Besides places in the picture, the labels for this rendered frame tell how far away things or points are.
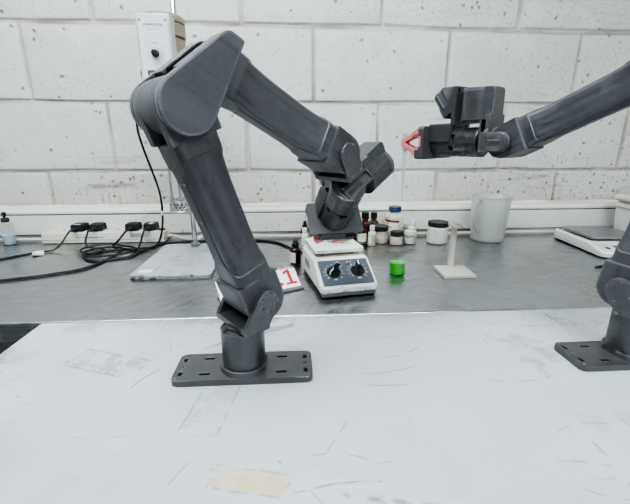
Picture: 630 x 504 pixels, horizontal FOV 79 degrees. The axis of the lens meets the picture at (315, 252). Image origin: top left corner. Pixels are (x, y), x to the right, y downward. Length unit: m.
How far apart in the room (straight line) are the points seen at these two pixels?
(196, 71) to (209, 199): 0.14
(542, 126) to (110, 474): 0.76
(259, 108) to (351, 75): 0.91
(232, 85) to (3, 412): 0.50
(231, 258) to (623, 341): 0.60
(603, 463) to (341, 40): 1.24
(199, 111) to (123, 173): 1.06
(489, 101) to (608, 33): 0.99
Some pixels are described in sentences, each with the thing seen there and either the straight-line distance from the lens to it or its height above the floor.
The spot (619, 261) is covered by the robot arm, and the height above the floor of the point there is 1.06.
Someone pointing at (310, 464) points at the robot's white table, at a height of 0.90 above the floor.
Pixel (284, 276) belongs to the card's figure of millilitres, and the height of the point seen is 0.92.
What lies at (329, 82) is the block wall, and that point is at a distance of 1.38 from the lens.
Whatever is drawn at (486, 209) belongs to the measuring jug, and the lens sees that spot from 1.36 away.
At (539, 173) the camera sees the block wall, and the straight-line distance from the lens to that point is 1.64.
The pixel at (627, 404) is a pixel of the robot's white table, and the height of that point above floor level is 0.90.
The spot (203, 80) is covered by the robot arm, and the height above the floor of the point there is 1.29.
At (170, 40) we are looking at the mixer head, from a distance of 1.04.
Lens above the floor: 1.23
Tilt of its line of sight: 17 degrees down
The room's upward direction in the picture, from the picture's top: straight up
